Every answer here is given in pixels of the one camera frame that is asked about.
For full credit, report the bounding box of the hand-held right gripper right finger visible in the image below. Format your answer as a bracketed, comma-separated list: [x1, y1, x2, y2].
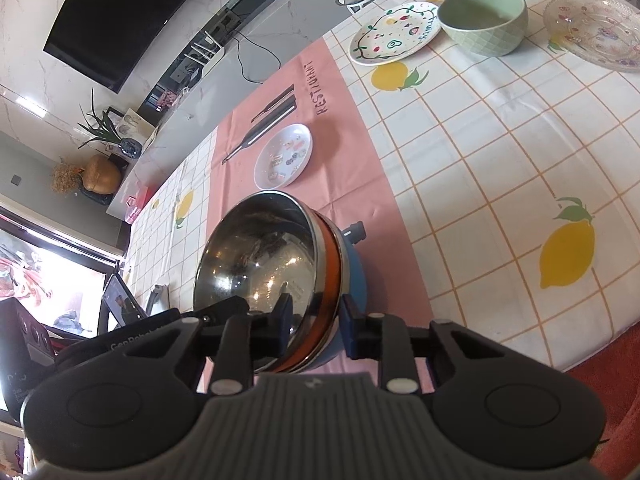
[341, 296, 506, 395]

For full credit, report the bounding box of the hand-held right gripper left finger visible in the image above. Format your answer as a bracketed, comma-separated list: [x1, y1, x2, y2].
[107, 294, 296, 397]

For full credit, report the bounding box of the blue bowl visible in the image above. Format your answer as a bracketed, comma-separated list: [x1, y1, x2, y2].
[300, 225, 371, 368]

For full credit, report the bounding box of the orange bowl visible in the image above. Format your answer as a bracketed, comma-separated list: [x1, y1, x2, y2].
[280, 210, 346, 373]

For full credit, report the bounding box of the stainless steel bowl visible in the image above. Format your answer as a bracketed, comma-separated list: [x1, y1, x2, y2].
[194, 190, 328, 373]

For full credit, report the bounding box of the small white sticker plate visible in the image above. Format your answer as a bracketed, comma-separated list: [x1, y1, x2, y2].
[255, 123, 313, 191]

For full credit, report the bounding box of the tablet screen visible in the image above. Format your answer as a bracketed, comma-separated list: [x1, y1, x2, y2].
[102, 272, 147, 327]

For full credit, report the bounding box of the pink plastic box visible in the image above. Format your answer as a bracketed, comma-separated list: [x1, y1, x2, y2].
[125, 185, 157, 224]

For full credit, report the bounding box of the pink printed table mat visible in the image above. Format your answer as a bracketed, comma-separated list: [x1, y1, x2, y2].
[195, 35, 436, 396]

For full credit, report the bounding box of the dried flower bunch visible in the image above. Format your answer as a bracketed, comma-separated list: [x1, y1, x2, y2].
[50, 160, 84, 197]

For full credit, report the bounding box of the round brown vase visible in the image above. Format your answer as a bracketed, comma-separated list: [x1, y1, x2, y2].
[82, 154, 124, 194]

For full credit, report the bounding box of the lemon print tablecloth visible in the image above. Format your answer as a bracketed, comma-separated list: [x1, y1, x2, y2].
[107, 0, 640, 376]

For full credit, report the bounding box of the green aloe plant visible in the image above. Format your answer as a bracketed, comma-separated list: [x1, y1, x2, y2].
[76, 89, 132, 152]

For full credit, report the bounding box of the grey marble low cabinet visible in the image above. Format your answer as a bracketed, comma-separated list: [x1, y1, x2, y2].
[107, 0, 416, 221]

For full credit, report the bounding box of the red cloth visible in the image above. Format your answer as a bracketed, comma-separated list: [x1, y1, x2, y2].
[565, 330, 640, 480]

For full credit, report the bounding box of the white painted pattern plate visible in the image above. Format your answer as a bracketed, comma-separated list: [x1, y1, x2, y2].
[348, 3, 443, 67]

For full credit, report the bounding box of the black television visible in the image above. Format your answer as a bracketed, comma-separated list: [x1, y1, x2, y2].
[42, 0, 296, 94]

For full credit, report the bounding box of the green ceramic bowl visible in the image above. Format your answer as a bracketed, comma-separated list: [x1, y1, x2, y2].
[437, 0, 529, 57]

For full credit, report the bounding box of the clear glass plate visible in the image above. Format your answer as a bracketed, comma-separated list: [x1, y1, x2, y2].
[542, 0, 640, 72]

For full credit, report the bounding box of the black cable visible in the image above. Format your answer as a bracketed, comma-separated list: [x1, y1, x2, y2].
[235, 29, 292, 84]

